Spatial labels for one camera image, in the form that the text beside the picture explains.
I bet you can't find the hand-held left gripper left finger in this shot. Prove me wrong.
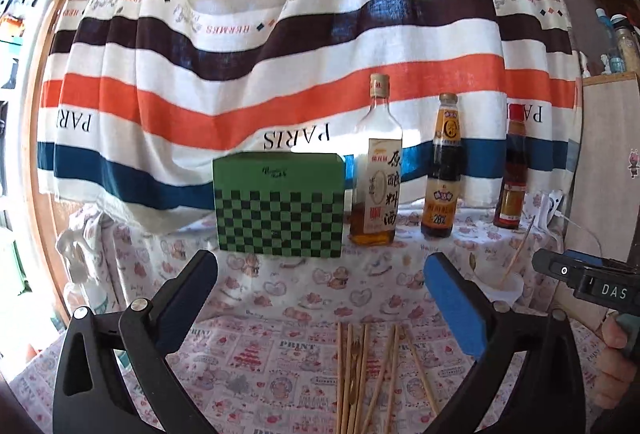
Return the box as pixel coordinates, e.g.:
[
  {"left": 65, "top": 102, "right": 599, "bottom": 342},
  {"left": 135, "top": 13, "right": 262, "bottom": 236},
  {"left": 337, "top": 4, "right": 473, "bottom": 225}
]
[{"left": 52, "top": 249, "right": 219, "bottom": 434}]

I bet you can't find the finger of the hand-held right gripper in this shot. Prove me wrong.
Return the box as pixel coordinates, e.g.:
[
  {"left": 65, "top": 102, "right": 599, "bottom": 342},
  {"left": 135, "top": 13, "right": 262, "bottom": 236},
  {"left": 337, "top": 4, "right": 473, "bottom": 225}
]
[{"left": 531, "top": 248, "right": 608, "bottom": 287}]

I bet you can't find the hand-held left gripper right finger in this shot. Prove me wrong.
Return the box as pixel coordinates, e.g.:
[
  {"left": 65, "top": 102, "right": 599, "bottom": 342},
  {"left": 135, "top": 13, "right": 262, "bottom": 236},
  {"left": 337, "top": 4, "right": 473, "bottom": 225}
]
[{"left": 424, "top": 251, "right": 588, "bottom": 434}]

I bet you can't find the bamboo chopstick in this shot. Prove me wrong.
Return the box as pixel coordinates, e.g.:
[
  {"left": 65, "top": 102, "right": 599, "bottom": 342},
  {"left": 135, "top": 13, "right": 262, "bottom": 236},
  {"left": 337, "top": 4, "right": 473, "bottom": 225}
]
[{"left": 501, "top": 215, "right": 537, "bottom": 287}]

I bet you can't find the clear plastic cup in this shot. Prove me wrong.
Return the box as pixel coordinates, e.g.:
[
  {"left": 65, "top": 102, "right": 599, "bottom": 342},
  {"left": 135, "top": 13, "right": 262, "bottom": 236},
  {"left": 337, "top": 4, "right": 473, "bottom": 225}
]
[{"left": 475, "top": 264, "right": 526, "bottom": 310}]

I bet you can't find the bunch of chopsticks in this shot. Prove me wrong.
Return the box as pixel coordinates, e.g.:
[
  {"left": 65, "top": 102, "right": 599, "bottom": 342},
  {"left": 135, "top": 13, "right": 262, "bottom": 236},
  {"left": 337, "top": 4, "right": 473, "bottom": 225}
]
[{"left": 336, "top": 321, "right": 441, "bottom": 434}]

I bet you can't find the person's right hand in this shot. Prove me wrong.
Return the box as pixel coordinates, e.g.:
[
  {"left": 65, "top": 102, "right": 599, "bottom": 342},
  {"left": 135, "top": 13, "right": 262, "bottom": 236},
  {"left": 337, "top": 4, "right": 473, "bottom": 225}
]
[{"left": 597, "top": 313, "right": 640, "bottom": 415}]

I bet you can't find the white charger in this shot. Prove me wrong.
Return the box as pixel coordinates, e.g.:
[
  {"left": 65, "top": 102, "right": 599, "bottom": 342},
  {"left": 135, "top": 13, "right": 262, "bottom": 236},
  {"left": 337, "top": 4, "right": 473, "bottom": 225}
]
[{"left": 542, "top": 191, "right": 567, "bottom": 225}]

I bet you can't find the red cap amber bottle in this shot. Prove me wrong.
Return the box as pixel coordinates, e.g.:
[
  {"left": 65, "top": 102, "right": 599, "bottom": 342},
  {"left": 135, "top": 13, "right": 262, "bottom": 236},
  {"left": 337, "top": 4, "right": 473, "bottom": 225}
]
[{"left": 494, "top": 103, "right": 529, "bottom": 230}]

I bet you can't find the wooden board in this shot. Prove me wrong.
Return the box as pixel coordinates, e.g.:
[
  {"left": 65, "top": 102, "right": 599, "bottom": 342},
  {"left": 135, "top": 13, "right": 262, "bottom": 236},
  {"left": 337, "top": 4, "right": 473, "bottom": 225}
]
[{"left": 567, "top": 72, "right": 640, "bottom": 330}]

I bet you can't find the printed tablecloth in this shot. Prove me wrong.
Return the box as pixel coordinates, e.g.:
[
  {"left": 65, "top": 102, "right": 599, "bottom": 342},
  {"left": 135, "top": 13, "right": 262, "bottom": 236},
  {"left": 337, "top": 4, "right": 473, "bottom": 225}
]
[{"left": 10, "top": 201, "right": 601, "bottom": 434}]

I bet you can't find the dark soy sauce bottle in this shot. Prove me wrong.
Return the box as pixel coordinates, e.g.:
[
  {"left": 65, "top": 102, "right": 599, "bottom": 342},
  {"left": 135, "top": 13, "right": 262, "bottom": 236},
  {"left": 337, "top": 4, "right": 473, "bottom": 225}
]
[{"left": 421, "top": 93, "right": 462, "bottom": 238}]

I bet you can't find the green checkered box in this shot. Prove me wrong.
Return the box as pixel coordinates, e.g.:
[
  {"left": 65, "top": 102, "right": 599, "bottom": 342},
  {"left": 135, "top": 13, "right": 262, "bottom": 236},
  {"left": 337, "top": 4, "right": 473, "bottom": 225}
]
[{"left": 212, "top": 151, "right": 346, "bottom": 260}]

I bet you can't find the clear cooking wine bottle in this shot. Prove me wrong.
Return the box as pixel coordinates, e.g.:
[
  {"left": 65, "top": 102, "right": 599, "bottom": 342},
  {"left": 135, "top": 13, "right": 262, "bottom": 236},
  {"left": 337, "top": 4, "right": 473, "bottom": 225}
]
[{"left": 349, "top": 73, "right": 404, "bottom": 246}]

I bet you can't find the blue cap bottle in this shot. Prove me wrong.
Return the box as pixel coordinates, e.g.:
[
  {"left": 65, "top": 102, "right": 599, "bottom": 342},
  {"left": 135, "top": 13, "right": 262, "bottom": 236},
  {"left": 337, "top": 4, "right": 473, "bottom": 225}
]
[{"left": 595, "top": 8, "right": 626, "bottom": 75}]

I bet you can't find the glass jar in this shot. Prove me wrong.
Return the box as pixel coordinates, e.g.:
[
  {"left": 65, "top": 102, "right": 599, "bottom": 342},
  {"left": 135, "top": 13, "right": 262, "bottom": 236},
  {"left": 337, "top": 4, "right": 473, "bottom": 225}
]
[{"left": 612, "top": 14, "right": 640, "bottom": 72}]

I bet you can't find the striped cloth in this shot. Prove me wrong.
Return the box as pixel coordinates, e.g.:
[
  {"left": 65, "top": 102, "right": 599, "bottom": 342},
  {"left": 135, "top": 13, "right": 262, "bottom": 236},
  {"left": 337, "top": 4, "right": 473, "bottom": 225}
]
[{"left": 37, "top": 0, "right": 583, "bottom": 235}]

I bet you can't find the white cable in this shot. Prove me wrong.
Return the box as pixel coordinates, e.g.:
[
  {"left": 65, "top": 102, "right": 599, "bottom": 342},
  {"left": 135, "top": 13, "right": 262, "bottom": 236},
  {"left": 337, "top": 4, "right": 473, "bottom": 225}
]
[{"left": 555, "top": 209, "right": 621, "bottom": 260}]

